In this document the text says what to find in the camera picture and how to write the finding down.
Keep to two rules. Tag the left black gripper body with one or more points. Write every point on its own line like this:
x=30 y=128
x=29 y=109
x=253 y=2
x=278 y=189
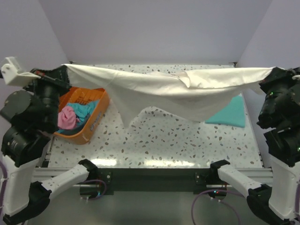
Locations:
x=49 y=87

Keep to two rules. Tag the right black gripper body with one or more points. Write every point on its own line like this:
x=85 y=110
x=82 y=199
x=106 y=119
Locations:
x=273 y=83

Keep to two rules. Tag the white t shirt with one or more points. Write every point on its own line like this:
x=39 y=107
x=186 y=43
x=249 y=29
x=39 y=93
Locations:
x=193 y=95

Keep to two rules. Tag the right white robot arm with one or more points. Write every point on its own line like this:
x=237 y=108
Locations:
x=278 y=204

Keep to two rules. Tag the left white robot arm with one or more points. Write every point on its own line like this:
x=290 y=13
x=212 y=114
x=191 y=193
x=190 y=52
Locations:
x=33 y=115

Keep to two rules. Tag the pink t shirt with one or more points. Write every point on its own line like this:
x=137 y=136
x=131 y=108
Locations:
x=67 y=118

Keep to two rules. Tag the teal t shirt in basket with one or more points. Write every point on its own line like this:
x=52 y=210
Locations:
x=83 y=111

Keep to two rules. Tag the dark grey t shirt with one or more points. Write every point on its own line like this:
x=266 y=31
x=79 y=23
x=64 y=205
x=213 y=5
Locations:
x=70 y=132

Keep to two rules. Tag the folded teal t shirt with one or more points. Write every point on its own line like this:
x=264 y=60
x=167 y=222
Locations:
x=232 y=115

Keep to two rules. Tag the orange plastic basket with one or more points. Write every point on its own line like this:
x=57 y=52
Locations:
x=84 y=96

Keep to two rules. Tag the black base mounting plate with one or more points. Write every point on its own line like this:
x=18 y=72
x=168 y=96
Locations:
x=113 y=180

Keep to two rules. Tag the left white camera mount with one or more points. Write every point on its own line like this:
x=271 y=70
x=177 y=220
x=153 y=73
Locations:
x=14 y=74

